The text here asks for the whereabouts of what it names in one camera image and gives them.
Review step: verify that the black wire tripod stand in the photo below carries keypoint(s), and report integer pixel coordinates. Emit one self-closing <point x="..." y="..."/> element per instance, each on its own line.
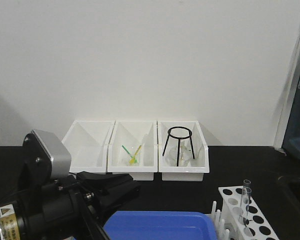
<point x="183" y="135"/>

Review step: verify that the grey pegboard drying rack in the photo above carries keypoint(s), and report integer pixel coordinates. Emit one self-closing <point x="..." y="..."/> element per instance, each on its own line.
<point x="298" y="130"/>

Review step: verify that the yellow green plastic sticks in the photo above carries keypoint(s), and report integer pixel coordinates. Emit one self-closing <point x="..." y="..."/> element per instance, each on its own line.
<point x="133" y="157"/>

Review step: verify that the middle white storage bin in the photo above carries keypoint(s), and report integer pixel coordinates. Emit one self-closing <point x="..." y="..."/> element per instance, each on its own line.
<point x="131" y="134"/>

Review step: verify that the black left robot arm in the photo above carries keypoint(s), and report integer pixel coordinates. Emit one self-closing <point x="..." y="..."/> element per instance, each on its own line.
<point x="8" y="219"/>

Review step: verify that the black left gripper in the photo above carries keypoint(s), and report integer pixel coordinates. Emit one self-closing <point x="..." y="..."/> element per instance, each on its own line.
<point x="77" y="205"/>

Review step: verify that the left white storage bin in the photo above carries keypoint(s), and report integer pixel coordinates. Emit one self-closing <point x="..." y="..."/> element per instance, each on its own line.
<point x="88" y="141"/>

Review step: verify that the white test tube rack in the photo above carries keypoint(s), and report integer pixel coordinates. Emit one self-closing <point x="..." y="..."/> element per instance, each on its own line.
<point x="226" y="220"/>

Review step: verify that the blue plastic tray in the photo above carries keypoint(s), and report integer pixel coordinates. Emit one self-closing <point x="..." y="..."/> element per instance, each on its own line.
<point x="160" y="225"/>

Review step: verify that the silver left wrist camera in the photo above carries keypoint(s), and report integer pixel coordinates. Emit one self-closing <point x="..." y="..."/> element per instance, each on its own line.
<point x="58" y="155"/>

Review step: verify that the glassware in right bin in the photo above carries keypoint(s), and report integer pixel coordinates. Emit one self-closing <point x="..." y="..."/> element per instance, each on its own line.
<point x="185" y="155"/>

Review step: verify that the right white storage bin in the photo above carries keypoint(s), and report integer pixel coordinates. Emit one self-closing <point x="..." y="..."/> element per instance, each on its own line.
<point x="198" y="166"/>

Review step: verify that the clear glass test tube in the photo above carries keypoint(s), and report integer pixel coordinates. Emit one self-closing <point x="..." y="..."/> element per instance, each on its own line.
<point x="244" y="205"/>

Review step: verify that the white storage bin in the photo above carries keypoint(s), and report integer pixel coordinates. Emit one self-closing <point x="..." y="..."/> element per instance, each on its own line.
<point x="131" y="134"/>
<point x="88" y="141"/>
<point x="198" y="166"/>

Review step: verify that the test tube in rack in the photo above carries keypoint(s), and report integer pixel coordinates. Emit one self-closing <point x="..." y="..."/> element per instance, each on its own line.
<point x="246" y="186"/>

